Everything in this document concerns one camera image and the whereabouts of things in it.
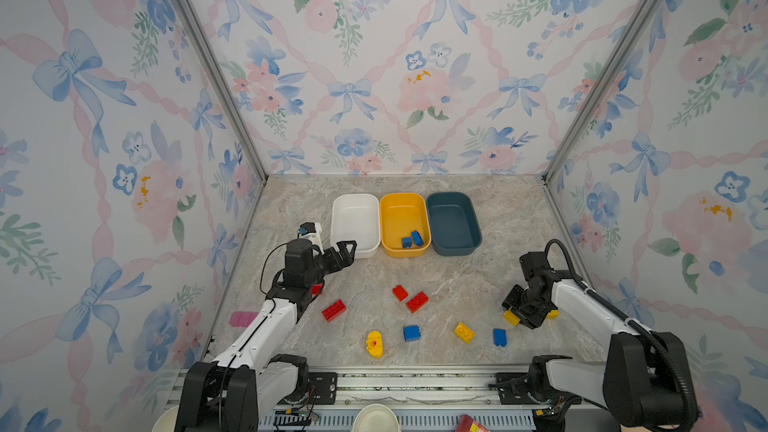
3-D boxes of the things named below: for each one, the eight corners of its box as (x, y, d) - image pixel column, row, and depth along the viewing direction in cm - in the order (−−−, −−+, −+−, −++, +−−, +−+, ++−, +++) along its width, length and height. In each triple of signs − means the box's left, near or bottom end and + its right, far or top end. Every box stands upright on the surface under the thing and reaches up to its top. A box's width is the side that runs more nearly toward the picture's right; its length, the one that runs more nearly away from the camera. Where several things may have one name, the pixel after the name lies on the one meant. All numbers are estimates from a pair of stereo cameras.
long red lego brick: (328, 323, 86) (327, 320, 84) (322, 314, 88) (321, 311, 86) (346, 309, 89) (346, 306, 87) (341, 301, 90) (340, 298, 89)
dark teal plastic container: (430, 255, 100) (432, 246, 96) (425, 202, 115) (426, 192, 110) (480, 256, 100) (485, 246, 96) (468, 203, 115) (472, 192, 110)
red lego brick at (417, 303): (414, 316, 88) (415, 313, 86) (405, 306, 90) (406, 304, 88) (429, 301, 91) (430, 299, 89) (420, 293, 92) (421, 290, 91)
